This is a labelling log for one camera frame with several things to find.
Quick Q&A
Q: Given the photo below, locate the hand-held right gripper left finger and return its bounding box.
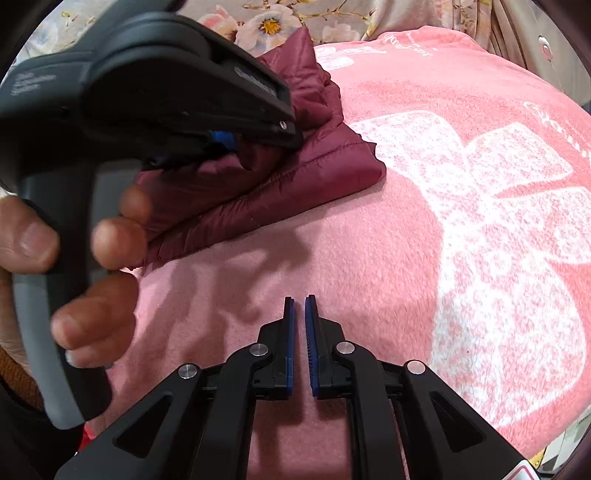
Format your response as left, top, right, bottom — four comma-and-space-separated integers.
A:
54, 296, 296, 480

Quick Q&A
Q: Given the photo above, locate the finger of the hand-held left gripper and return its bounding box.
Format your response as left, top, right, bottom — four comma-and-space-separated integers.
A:
88, 44, 305, 163
148, 130, 243, 168

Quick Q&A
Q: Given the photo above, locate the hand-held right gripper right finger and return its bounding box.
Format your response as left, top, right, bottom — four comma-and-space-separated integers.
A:
304, 294, 529, 480

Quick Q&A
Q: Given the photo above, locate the maroon puffer jacket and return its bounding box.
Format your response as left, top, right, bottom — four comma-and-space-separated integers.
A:
128, 25, 387, 272

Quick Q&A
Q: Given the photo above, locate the person's left forearm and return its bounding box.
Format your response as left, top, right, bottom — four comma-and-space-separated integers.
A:
0, 346, 47, 411

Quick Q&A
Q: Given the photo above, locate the person's left hand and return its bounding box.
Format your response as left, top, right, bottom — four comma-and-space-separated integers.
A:
0, 185, 154, 366

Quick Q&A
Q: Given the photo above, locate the grey floral sheet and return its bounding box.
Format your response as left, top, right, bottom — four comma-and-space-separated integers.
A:
185, 0, 407, 47

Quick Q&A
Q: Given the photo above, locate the pink printed blanket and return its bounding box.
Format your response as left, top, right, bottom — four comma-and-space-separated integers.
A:
81, 25, 591, 480

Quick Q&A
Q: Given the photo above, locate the beige curtain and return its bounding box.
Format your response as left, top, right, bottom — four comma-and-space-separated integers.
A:
455, 0, 561, 75

